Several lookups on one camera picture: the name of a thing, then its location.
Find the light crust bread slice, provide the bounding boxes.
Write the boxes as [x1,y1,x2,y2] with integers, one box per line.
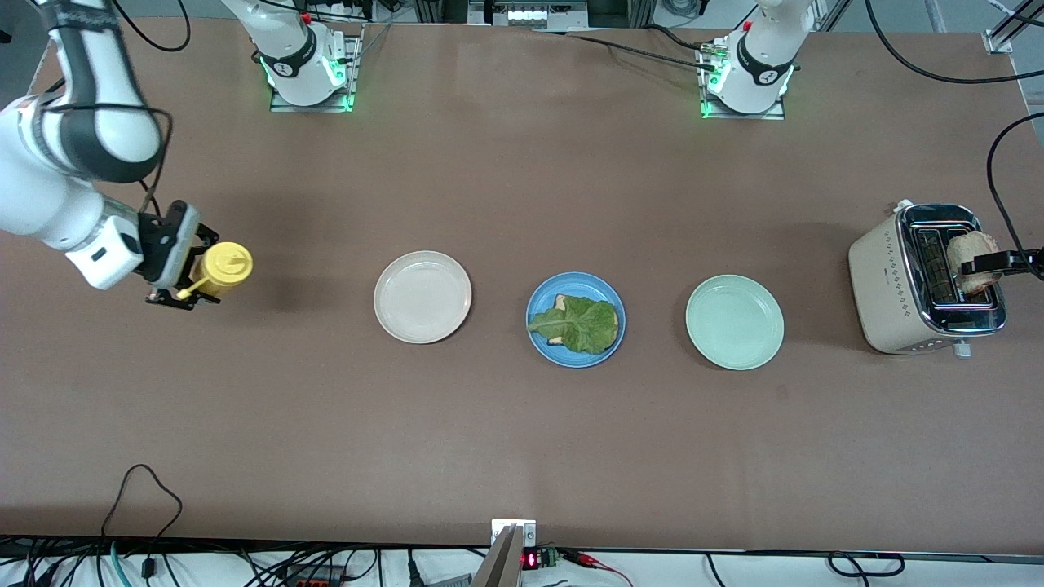
[946,231,1002,296]

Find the yellow mustard squeeze bottle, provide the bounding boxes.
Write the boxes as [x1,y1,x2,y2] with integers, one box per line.
[175,241,254,301]

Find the dark crust bread slice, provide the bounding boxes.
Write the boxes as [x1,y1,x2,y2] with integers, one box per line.
[544,294,573,346]

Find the green lettuce leaf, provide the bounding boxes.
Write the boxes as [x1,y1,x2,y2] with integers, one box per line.
[526,295,619,355]

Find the beige round plate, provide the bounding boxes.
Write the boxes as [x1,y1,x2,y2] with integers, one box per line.
[374,250,473,345]

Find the light green round plate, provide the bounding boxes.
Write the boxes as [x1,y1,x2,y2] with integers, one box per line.
[685,274,785,372]

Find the blue round plate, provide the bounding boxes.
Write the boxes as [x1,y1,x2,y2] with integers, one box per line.
[525,271,627,369]

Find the beige chrome toaster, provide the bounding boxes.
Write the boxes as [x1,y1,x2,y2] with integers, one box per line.
[847,199,1009,360]

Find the silver control box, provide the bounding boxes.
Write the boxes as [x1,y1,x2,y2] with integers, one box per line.
[469,0,590,29]

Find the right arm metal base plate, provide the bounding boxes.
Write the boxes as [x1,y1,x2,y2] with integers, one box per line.
[269,23,365,113]

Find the thin black looped cable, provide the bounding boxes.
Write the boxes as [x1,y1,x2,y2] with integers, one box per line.
[102,464,184,539]

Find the aluminium frame profile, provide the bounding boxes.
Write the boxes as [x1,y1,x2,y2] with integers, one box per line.
[983,0,1044,55]

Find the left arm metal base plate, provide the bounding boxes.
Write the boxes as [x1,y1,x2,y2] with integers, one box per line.
[700,41,788,121]

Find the coiled black cable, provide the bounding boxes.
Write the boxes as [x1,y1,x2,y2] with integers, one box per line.
[827,552,906,579]

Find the silver camera mount bracket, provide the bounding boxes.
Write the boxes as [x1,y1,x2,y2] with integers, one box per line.
[490,519,538,549]

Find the grey camera support bar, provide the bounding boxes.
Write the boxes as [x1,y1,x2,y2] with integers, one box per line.
[471,524,524,587]

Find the black cable at arm base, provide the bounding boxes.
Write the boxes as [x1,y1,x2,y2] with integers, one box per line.
[530,24,727,73]

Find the red and black clip wires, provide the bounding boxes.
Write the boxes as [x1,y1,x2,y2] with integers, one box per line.
[561,549,635,587]

